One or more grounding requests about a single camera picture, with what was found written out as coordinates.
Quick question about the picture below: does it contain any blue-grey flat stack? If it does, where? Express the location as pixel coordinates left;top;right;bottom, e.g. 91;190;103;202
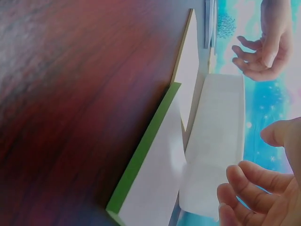
203;0;219;56

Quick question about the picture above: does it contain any white board with tan edge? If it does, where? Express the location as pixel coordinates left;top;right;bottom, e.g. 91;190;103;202
170;8;201;133

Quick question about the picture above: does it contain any white board with green edge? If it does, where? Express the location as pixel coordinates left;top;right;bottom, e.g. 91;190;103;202
105;82;189;226

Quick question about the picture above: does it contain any person's left hand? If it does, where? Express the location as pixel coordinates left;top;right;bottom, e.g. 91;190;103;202
231;0;293;82

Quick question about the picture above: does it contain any person's right hand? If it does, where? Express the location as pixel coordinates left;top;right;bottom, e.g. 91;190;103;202
216;117;301;226

